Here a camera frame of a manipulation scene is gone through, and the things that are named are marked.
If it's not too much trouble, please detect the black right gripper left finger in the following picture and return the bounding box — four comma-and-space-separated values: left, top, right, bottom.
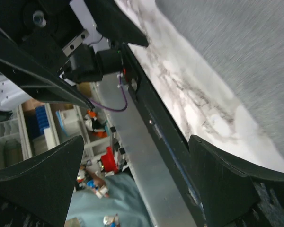
0, 136, 84, 227

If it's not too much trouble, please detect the blue ribbed plastic box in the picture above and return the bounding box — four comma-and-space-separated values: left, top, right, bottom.
35, 105, 50, 135

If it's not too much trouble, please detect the aluminium extrusion rail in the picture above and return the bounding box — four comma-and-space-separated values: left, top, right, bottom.
98, 72, 195, 227

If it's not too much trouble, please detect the grey woven cloth napkin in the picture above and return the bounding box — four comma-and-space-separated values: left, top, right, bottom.
156, 0, 284, 158

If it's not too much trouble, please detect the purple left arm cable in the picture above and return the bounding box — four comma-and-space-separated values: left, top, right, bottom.
89, 73, 129, 112

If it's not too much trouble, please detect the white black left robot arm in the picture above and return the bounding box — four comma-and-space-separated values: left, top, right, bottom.
0, 0, 149, 116

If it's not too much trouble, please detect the black metal base frame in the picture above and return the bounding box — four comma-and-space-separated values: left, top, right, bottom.
119, 44, 207, 227

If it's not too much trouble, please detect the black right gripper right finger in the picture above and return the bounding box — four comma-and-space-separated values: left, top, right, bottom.
189, 135, 284, 227

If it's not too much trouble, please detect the light blue cloth sheet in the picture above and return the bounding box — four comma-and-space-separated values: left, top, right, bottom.
66, 173, 153, 227

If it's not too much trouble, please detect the white storage shelf unit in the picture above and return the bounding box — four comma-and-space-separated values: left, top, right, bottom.
0, 81, 102, 172

